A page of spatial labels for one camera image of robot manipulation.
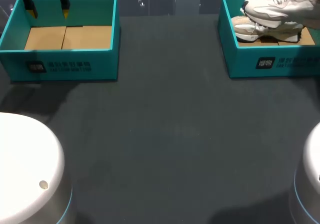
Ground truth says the white and beige sneaker shoe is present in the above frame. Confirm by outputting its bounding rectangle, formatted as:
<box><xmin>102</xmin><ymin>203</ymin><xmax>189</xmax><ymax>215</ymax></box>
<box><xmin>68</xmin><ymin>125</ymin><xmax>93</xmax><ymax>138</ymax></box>
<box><xmin>230</xmin><ymin>15</ymin><xmax>305</xmax><ymax>44</ymax></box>

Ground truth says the teal box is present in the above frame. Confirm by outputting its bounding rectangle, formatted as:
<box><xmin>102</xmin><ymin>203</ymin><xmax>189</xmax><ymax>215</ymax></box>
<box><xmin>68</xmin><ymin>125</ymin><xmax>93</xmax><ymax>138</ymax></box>
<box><xmin>0</xmin><ymin>0</ymin><xmax>122</xmax><ymax>83</ymax></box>
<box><xmin>217</xmin><ymin>0</ymin><xmax>320</xmax><ymax>79</ymax></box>

